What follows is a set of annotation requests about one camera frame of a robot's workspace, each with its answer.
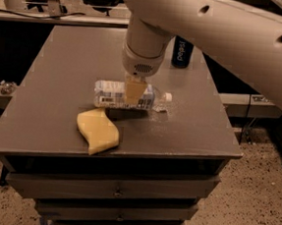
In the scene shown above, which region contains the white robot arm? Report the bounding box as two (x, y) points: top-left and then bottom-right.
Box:
(123, 0), (282, 110)

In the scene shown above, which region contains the grey metal rail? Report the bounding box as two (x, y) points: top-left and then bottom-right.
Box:
(0, 9), (129, 28)

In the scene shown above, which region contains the blue label plastic bottle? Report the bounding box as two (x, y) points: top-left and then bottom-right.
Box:
(92, 78), (174, 115)

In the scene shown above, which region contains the yellow wavy sponge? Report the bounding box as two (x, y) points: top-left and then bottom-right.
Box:
(77, 108), (120, 155)

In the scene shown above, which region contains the small clear crumpled object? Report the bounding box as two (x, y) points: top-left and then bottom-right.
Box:
(0, 80), (17, 95)

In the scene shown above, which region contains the blue pepsi can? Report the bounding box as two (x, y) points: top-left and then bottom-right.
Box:
(171, 35), (194, 69)

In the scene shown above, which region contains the black cable on rail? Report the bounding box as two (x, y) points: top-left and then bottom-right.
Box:
(0, 5), (86, 24)

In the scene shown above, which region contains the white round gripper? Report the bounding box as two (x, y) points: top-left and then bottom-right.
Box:
(122, 43), (165, 105)

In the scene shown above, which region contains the grey drawer cabinet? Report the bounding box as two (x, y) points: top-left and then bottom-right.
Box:
(0, 26), (241, 225)

